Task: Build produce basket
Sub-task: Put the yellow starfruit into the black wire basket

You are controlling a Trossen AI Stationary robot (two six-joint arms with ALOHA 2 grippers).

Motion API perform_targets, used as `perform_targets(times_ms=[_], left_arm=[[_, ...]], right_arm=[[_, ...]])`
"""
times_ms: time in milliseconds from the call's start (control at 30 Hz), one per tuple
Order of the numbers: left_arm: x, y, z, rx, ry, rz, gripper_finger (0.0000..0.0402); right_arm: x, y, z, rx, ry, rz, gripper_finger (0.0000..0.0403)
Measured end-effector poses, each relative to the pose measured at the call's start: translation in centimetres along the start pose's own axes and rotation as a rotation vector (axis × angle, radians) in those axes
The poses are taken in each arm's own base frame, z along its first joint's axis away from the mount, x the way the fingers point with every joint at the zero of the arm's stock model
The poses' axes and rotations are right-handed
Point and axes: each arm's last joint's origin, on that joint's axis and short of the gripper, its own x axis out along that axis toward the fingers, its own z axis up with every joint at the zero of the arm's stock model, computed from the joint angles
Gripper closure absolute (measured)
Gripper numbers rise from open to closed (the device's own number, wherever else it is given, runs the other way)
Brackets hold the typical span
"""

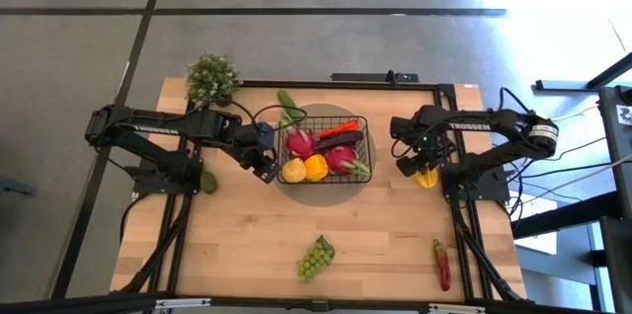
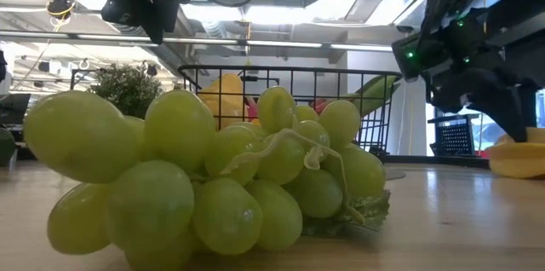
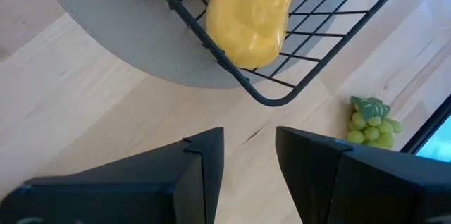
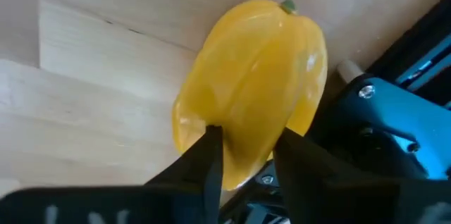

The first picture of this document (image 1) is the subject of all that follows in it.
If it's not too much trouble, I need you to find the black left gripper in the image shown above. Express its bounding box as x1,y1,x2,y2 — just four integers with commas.
216,114,282,186

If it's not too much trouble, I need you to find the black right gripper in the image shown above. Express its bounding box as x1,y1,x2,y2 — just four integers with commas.
389,106,453,178

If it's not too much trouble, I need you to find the pink dragon fruit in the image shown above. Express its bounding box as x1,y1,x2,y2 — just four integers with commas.
279,114,318,161
325,144,371,177

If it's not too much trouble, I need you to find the orange bell pepper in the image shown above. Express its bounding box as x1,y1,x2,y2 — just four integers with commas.
304,153,331,183

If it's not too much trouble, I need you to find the small green fruit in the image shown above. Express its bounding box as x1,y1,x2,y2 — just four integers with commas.
199,170,218,196

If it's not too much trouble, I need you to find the purple eggplant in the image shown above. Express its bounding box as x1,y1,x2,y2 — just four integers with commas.
314,129,365,153

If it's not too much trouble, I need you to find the orange carrot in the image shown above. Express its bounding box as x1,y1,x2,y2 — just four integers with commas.
315,119,360,140

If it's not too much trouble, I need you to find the green grape bunch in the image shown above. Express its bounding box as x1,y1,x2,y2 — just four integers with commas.
297,234,336,284

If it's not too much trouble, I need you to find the red chili pepper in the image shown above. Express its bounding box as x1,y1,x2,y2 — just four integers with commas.
433,238,452,292

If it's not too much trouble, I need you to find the green cucumber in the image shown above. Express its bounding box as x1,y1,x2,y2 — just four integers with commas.
276,89,301,125

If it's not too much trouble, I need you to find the round grey mat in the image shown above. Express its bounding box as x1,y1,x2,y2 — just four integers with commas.
265,103,377,208

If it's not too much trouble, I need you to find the small green potted plant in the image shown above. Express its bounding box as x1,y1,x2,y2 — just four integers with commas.
186,52,243,108

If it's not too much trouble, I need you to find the black floor beam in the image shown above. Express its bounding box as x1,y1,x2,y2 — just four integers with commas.
535,51,632,92
511,190,632,240

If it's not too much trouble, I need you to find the grey cart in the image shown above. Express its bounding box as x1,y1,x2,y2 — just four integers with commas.
596,84,632,314

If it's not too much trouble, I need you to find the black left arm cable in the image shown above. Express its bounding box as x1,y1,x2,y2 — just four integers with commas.
216,99,308,132

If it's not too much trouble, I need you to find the black wire basket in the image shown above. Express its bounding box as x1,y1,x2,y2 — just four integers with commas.
276,115,372,186

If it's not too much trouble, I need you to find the black flat bar mount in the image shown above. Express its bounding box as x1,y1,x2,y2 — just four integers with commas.
330,70,420,84

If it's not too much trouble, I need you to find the black aluminium table frame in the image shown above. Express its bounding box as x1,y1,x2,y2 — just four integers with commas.
111,79,529,314

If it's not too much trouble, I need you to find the white floor cable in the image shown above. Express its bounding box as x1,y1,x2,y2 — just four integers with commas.
551,104,601,123

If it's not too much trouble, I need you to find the silver frame bracket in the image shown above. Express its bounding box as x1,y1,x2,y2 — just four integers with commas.
428,303,488,314
155,297,212,310

